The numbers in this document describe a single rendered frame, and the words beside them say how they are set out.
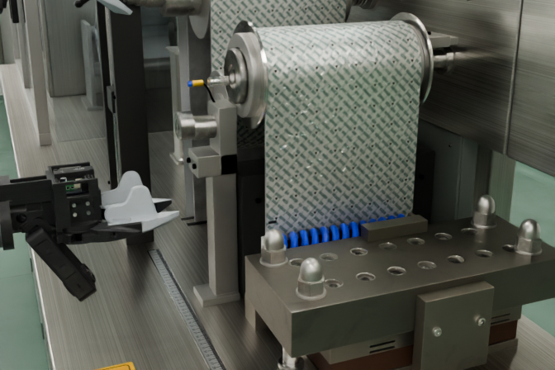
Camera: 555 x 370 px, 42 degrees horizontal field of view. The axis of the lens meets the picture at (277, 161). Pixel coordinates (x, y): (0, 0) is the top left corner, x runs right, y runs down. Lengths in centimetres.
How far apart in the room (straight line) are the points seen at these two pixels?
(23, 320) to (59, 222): 212
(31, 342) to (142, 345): 183
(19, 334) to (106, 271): 169
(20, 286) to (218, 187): 227
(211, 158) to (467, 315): 40
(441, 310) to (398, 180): 24
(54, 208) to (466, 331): 53
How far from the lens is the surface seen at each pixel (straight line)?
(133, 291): 117
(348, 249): 99
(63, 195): 88
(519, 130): 102
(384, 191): 107
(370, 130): 103
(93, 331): 108
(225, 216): 107
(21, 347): 283
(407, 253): 99
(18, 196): 90
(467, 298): 93
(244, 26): 99
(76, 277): 94
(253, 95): 95
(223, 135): 102
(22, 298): 316
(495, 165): 135
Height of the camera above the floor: 145
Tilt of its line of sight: 18 degrees down
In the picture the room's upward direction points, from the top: straight up
